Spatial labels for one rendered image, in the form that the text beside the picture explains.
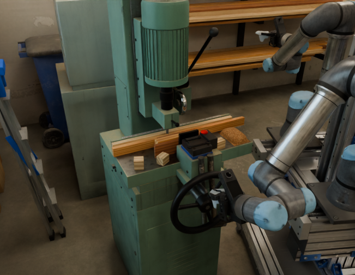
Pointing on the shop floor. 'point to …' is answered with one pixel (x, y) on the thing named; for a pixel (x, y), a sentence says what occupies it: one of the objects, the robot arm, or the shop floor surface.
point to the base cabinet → (159, 235)
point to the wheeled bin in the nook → (48, 85)
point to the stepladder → (25, 154)
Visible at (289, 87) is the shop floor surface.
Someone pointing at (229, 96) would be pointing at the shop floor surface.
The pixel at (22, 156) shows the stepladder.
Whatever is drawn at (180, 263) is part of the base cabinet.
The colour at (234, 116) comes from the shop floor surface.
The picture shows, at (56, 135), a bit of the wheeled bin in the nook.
